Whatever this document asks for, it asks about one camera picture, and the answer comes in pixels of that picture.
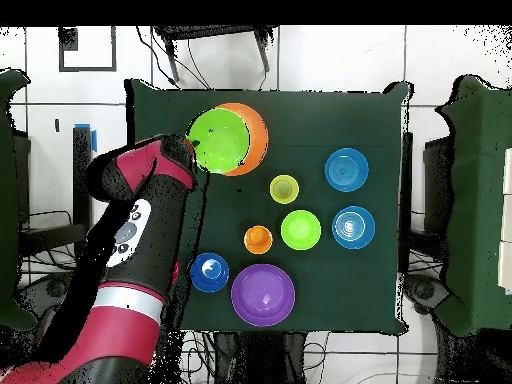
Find black metal stand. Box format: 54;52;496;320
17;125;95;265
400;131;455;277

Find white boxes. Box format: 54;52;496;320
497;147;512;295

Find small green bowl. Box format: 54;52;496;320
280;209;322;252

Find purple bowl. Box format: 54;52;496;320
230;263;296;328

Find green cloth side table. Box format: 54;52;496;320
0;69;37;331
435;75;512;337

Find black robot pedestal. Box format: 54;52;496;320
211;330;305;384

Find light blue bowl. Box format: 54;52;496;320
324;147;370;193
331;205;377;250

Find yellow cup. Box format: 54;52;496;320
269;174;300;206

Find dark green tablecloth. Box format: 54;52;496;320
122;79;413;335

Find dark blue bowl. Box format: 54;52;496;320
190;252;231;294

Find bundle of floor cables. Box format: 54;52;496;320
17;209;217;384

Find blue tape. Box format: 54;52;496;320
73;123;98;153

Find black stool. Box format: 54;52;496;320
153;25;279;83

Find orange cup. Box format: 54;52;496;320
243;224;274;256

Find large green bowl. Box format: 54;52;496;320
186;107;252;176

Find black square floor frame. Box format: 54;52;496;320
58;25;118;73

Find large orange bowl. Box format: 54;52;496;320
215;102;270;178

